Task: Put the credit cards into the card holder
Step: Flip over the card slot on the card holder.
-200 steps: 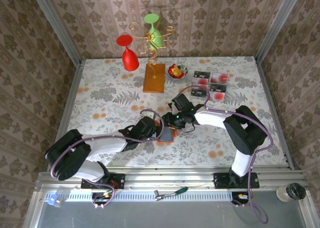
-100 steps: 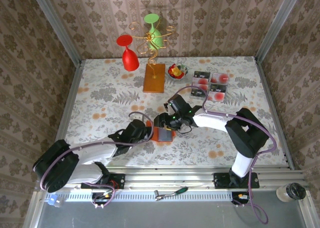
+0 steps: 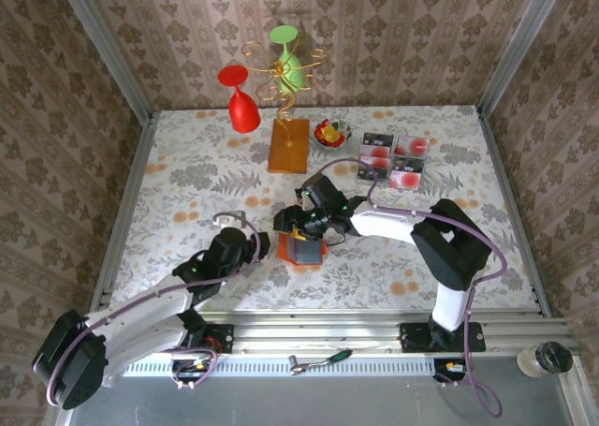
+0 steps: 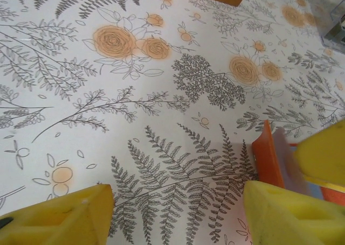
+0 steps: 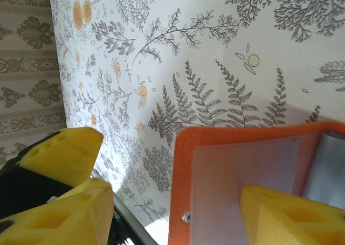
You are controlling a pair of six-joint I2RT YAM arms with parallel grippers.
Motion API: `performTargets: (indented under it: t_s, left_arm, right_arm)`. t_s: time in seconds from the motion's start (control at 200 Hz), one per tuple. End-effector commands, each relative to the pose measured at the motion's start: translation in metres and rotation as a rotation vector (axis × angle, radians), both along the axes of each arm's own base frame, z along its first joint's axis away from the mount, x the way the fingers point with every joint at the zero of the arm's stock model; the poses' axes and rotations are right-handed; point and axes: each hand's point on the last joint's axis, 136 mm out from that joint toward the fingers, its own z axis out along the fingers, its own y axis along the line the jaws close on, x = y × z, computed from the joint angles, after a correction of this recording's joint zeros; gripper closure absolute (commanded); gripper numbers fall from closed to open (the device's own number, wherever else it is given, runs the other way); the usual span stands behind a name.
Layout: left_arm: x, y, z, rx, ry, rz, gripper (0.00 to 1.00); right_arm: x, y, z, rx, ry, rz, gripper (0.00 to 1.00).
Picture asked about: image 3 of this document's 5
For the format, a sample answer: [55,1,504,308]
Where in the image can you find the grey metal panel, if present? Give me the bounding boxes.
[69,374,577,426]

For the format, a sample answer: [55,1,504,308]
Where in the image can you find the leaf pattern ceramic bowl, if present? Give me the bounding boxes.
[312,118,355,150]

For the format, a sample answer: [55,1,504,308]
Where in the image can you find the clear acrylic card stand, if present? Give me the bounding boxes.
[354,131,431,192]

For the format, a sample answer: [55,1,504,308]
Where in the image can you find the red plastic wine glass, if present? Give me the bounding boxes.
[217,65,262,133]

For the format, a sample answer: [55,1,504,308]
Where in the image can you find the arm power wire bundle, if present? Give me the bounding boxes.
[170,348,219,392]
[432,358,469,389]

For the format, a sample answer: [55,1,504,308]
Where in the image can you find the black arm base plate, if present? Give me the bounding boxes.
[184,322,235,355]
[400,321,487,354]

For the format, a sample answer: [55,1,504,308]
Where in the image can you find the ratchet wrench with green handle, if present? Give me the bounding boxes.
[288,348,353,376]

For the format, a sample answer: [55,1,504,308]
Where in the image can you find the white slotted cable duct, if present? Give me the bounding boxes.
[124,355,439,378]

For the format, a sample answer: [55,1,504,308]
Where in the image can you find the floral tablecloth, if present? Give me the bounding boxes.
[111,105,539,313]

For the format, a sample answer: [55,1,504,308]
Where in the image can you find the wooden rack base block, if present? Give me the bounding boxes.
[267,118,312,175]

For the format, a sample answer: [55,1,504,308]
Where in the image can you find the red yellow wrapped candies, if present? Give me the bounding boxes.
[314,121,347,146]

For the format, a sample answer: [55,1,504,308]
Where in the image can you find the aluminium frame side rail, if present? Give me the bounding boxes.
[88,114,158,313]
[476,107,553,317]

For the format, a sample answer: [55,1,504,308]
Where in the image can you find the gold wire glass rack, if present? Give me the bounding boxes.
[241,39,329,149]

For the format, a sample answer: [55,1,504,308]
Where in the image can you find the wide aluminium base rail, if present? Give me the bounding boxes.
[95,309,572,357]

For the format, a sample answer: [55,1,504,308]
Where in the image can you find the green plastic wine glass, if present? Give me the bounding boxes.
[268,24,308,95]

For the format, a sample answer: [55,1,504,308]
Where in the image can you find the aluminium frame post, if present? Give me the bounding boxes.
[51,0,154,125]
[476,0,570,118]

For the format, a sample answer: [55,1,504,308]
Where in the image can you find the orange card holder wallet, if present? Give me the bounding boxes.
[275,231,329,272]

